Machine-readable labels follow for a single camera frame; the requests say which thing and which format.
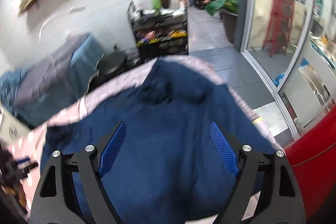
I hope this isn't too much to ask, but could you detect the glass sliding door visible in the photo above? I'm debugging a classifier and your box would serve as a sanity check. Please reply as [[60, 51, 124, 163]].
[[242, 0, 335, 139]]

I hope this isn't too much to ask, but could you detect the beige machine with screen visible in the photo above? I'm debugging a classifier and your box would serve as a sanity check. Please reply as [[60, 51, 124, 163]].
[[0, 105, 30, 145]]

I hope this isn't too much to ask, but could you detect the black round stool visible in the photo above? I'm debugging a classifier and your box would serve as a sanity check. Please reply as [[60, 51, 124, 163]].
[[97, 52, 127, 81]]

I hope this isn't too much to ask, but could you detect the red plastic bin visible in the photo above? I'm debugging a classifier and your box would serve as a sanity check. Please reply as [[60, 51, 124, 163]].
[[285, 109, 335, 223]]

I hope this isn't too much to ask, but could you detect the black storage rack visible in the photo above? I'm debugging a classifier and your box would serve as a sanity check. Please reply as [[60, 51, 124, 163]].
[[127, 2, 189, 62]]

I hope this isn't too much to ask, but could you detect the navy blue jacket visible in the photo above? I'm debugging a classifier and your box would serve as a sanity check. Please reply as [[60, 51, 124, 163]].
[[41, 60, 274, 223]]

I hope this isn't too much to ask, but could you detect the pink polka dot bedsheet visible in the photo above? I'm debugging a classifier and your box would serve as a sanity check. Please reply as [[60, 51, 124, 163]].
[[6, 56, 282, 218]]

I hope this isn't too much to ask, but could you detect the red ladder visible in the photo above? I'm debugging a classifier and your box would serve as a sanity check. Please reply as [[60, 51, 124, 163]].
[[262, 0, 294, 57]]

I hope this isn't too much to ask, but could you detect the light blue denim cloth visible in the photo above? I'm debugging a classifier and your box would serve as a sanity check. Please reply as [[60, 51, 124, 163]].
[[0, 68, 29, 117]]

